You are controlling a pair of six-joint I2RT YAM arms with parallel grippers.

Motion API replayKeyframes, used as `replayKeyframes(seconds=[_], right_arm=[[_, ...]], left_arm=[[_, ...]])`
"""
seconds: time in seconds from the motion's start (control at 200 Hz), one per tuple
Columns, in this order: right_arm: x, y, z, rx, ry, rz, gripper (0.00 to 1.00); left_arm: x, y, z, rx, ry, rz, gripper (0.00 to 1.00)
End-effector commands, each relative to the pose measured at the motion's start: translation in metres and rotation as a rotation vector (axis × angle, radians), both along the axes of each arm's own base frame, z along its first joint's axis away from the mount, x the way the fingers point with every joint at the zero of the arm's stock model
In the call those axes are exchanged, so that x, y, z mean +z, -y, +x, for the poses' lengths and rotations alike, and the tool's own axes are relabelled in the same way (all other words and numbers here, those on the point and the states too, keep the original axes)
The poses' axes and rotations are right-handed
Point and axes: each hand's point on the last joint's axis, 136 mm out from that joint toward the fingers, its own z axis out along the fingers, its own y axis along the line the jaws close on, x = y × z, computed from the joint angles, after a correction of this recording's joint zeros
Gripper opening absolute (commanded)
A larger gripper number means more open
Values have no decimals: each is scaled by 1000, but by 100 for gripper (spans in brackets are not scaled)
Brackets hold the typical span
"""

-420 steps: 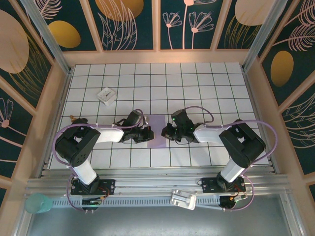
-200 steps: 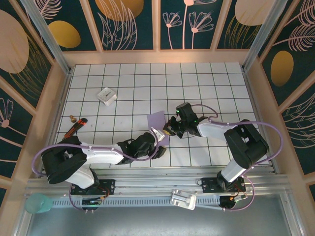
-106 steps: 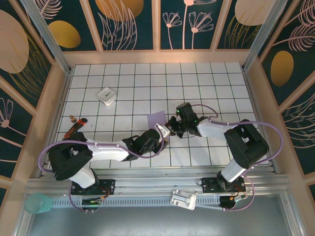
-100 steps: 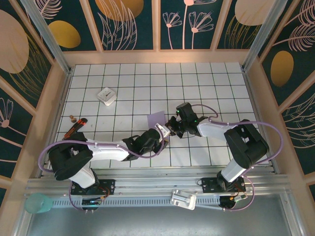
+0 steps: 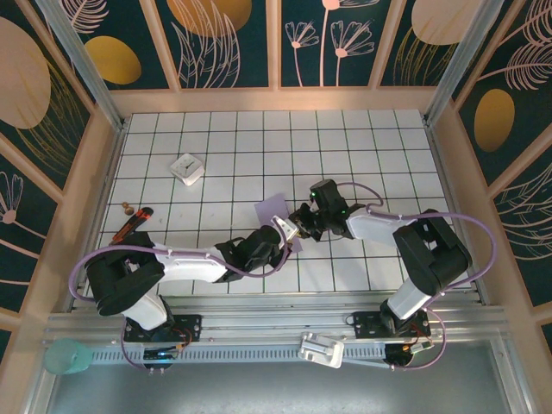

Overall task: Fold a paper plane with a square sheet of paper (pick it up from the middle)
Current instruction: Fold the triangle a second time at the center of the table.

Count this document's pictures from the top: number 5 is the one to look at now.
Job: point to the small electronics board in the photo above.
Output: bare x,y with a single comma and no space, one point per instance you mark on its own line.
161,354
405,354

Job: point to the aluminium corner post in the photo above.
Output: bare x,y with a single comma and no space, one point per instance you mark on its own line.
459,64
88,73

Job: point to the white square clock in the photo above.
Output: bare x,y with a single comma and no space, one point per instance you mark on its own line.
186,169

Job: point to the lilac paper sheet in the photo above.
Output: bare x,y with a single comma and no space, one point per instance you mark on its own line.
271,207

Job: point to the white plastic bracket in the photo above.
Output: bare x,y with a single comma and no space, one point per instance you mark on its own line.
321,349

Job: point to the orange black utility knife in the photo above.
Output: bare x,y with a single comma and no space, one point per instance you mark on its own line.
131,225

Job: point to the translucent teal cup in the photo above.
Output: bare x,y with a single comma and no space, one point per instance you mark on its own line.
64,355

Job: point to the aluminium rail frame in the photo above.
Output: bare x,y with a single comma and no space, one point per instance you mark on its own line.
267,321

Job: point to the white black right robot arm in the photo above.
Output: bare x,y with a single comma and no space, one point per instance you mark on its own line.
375,226

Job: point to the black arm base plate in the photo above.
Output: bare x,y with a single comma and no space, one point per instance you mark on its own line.
366,324
190,328

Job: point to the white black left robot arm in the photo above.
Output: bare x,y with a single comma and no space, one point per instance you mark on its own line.
190,267

